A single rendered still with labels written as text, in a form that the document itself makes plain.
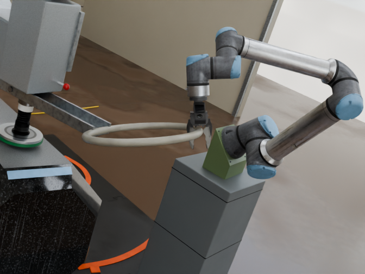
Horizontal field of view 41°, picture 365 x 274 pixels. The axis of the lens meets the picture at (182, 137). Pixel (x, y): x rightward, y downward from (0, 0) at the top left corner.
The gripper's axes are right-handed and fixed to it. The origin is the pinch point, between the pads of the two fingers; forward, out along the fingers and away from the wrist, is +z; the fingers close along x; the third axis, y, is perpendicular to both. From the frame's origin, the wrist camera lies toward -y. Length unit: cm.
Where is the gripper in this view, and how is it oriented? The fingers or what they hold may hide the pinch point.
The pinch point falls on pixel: (200, 146)
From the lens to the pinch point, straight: 199.8
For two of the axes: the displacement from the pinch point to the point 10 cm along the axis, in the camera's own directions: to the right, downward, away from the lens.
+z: 0.4, 9.9, 1.5
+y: 0.1, -1.5, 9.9
